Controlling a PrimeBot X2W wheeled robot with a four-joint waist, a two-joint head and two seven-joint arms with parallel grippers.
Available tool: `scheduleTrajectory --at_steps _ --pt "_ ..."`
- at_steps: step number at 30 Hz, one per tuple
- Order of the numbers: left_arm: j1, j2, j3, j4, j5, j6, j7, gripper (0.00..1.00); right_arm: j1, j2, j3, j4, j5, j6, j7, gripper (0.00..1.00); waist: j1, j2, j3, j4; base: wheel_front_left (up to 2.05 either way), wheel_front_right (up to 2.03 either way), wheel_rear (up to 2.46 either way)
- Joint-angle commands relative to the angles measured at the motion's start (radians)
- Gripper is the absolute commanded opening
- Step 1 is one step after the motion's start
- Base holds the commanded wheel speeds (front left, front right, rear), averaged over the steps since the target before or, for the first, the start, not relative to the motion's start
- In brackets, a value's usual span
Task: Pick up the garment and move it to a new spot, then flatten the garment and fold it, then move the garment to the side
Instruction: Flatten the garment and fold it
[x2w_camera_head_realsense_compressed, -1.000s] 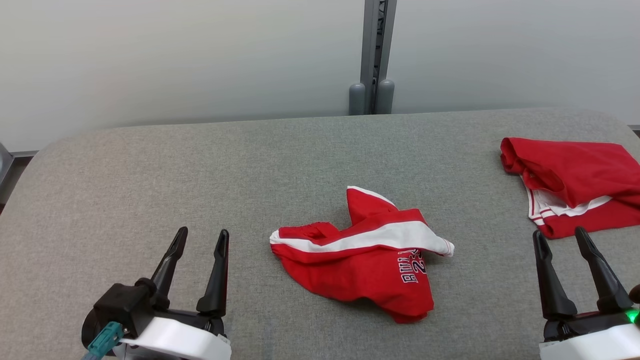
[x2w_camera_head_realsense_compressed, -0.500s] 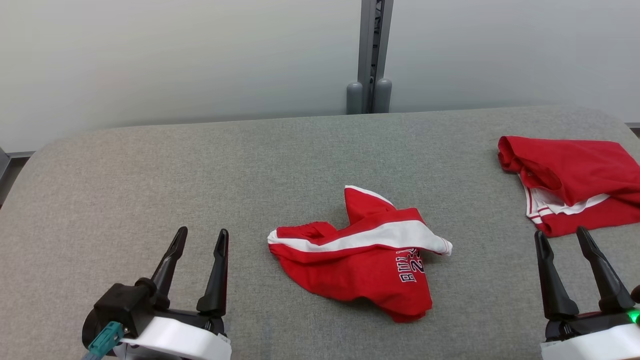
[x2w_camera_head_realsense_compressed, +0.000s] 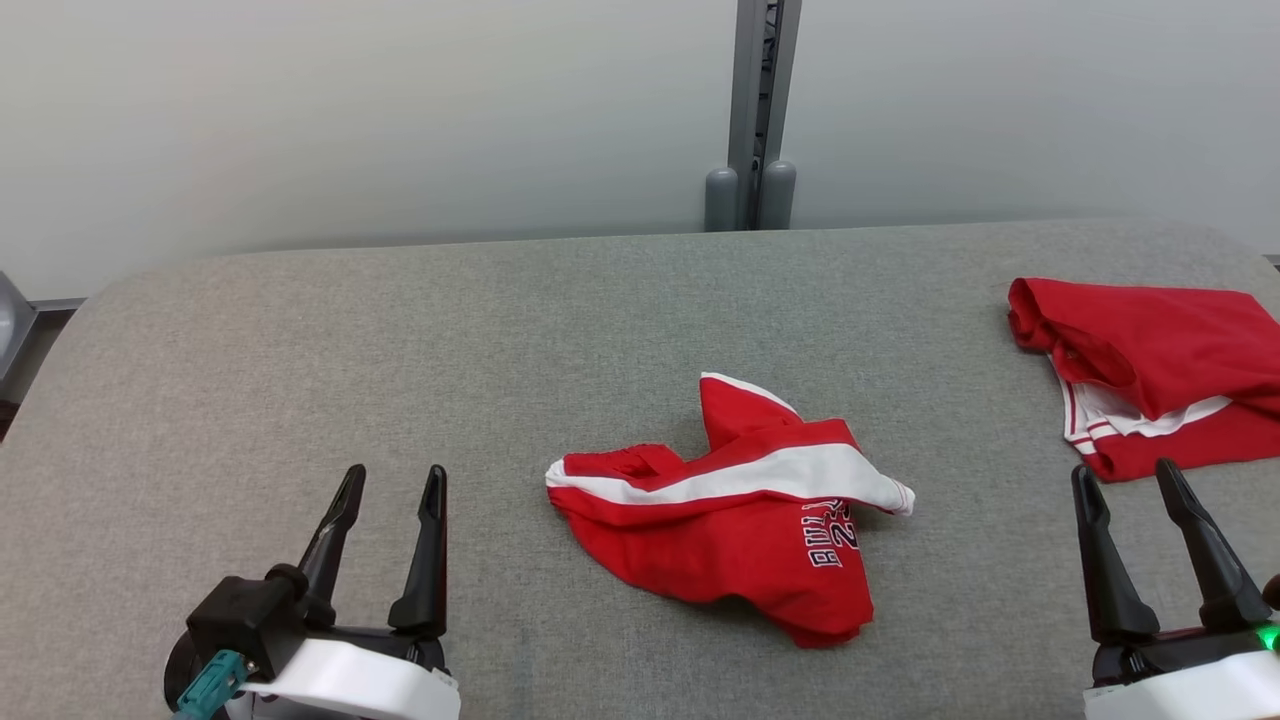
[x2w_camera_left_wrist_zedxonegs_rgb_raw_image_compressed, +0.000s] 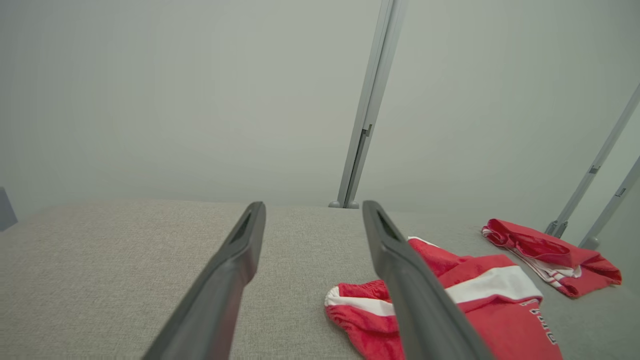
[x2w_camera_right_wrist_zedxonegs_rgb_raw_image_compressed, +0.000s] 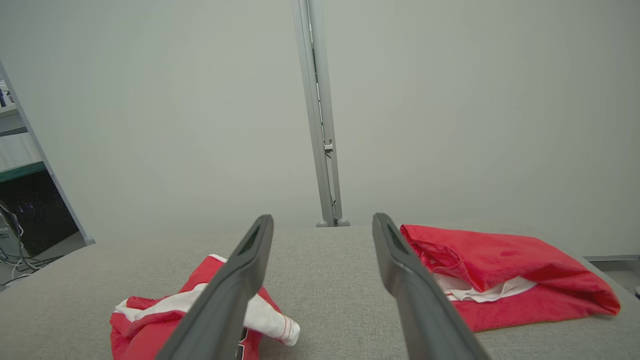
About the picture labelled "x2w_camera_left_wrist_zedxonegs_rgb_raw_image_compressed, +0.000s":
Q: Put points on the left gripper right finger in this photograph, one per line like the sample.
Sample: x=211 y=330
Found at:
x=415 y=300

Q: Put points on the red Bulls basketball jersey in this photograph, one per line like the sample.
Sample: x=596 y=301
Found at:
x=540 y=247

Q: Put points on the red Bulls basketball shorts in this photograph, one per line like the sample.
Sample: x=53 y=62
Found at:
x=480 y=325

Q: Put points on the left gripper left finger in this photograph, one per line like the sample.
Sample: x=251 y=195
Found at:
x=225 y=280

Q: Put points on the grey metal partition post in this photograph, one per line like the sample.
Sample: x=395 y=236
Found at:
x=620 y=192
x=372 y=90
x=592 y=170

